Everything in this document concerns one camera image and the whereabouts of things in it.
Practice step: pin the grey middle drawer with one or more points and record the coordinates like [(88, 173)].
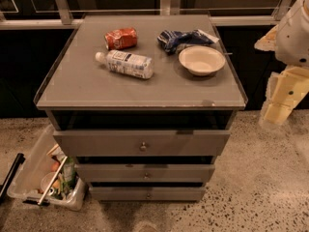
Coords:
[(144, 172)]

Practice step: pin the grey drawer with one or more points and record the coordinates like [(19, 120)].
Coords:
[(137, 143), (144, 172), (147, 194)]

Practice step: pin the crushed red soda can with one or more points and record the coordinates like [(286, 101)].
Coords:
[(121, 38)]

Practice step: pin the grey top drawer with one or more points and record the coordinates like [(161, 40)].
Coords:
[(137, 143)]

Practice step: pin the blue crumpled chip bag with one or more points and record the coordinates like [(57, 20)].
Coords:
[(171, 41)]

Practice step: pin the clear plastic storage bin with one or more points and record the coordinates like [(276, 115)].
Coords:
[(33, 176)]

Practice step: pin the grey bottom drawer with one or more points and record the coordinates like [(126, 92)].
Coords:
[(147, 194)]

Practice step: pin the green packet in bin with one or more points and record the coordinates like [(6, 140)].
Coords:
[(68, 174)]

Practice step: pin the grey drawer cabinet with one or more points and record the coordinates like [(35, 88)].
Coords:
[(78, 94)]

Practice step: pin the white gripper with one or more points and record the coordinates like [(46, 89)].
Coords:
[(294, 36)]

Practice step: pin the clear plastic water bottle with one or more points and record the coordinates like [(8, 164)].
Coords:
[(131, 64)]

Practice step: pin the metal window railing frame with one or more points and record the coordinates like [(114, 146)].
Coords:
[(46, 14)]

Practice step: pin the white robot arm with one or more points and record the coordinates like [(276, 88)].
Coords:
[(289, 40)]

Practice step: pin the white paper bowl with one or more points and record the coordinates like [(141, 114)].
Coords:
[(202, 60)]

